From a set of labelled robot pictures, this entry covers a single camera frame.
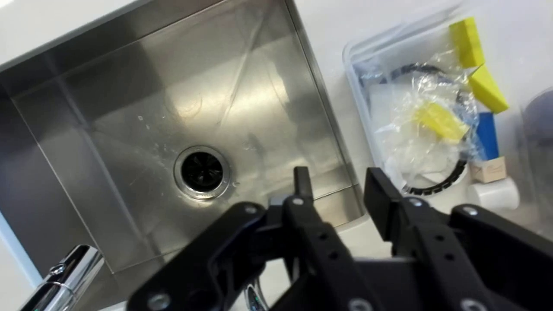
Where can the clear container with dark object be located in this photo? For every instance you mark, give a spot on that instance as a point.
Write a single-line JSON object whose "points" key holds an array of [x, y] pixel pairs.
{"points": [[540, 129]]}

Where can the yellow foam wedge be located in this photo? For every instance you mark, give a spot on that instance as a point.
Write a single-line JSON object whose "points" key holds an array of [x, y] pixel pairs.
{"points": [[487, 90]]}

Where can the clear plastic bag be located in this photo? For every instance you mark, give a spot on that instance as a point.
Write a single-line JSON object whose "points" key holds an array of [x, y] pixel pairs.
{"points": [[410, 142]]}

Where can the yellow block in plastic bag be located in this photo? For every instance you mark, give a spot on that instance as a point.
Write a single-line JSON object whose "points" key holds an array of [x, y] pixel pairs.
{"points": [[440, 122]]}

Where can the clear plastic container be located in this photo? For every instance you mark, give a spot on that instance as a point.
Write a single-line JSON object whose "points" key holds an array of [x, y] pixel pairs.
{"points": [[363, 103]]}

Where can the small wooden block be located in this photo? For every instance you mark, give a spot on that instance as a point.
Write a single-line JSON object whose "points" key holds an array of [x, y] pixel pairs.
{"points": [[489, 170]]}

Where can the yellow foam block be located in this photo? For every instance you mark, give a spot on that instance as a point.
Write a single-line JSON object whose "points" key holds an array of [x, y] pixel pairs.
{"points": [[466, 41]]}

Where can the stainless steel sink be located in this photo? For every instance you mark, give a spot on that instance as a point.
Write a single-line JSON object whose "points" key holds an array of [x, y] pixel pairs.
{"points": [[129, 129]]}

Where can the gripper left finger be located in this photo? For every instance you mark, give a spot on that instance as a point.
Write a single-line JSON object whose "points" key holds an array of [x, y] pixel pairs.
{"points": [[207, 259]]}

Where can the blue block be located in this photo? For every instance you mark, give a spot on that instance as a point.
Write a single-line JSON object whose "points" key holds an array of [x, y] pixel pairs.
{"points": [[488, 136]]}

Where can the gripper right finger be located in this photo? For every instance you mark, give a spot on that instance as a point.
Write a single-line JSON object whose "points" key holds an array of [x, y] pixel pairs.
{"points": [[497, 250]]}

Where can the chrome faucet head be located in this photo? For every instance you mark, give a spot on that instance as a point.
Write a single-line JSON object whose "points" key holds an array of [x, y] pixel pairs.
{"points": [[69, 276]]}

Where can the round sink drain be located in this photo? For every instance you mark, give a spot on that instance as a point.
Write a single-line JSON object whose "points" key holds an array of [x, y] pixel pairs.
{"points": [[202, 172]]}

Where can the white cylinder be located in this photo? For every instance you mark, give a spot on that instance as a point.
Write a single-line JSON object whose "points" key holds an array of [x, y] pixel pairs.
{"points": [[494, 194]]}

